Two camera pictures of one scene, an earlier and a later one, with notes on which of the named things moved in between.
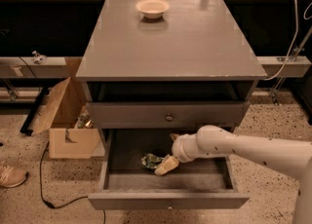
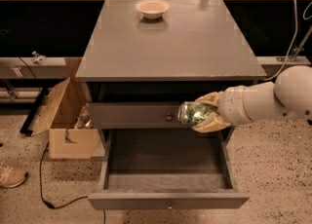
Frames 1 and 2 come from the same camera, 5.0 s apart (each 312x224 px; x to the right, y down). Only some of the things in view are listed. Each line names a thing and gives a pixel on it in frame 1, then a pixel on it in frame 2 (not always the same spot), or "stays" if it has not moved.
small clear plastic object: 39,58 stays
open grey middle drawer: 127,184 stays
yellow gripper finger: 174,135 to 211,98
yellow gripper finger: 167,165 to 213,123
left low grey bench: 24,67 stays
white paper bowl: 153,9 stays
